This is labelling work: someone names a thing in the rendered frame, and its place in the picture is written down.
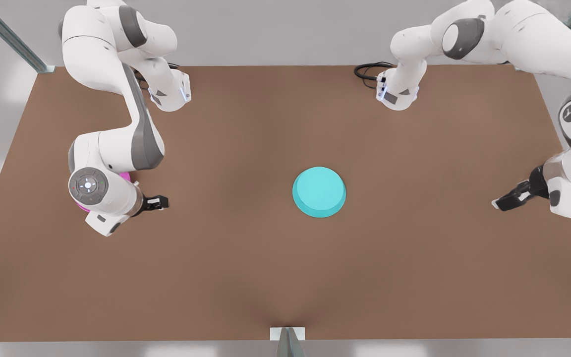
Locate black cable loop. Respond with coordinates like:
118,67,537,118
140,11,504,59
353,61,396,90

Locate pink plate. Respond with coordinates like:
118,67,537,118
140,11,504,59
74,172,132,213

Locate blue plate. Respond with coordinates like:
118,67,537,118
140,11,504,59
292,167,347,219

